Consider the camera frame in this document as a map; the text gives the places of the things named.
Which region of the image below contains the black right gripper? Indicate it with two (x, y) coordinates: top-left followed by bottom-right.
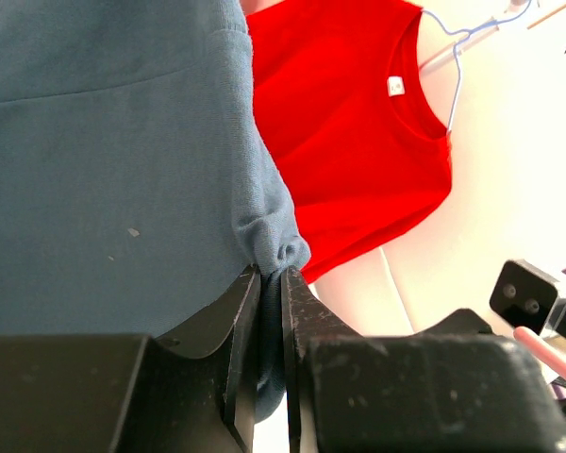
(489, 260), (566, 340)

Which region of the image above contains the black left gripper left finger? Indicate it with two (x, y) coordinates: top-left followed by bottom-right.
(153, 263), (263, 453)

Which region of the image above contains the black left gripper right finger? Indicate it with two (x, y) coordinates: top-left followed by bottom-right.
(280, 267), (359, 453)

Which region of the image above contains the pink wire hanger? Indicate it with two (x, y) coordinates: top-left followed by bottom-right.
(513, 327), (566, 380)

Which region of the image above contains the blue-grey t shirt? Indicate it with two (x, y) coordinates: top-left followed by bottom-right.
(0, 1), (309, 421)

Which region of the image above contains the red t shirt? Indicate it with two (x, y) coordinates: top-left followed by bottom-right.
(247, 1), (452, 282)

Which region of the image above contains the white clothes rack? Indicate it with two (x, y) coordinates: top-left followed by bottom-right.
(419, 1), (541, 76)

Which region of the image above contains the light blue wire hanger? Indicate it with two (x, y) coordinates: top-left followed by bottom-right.
(419, 0), (540, 133)

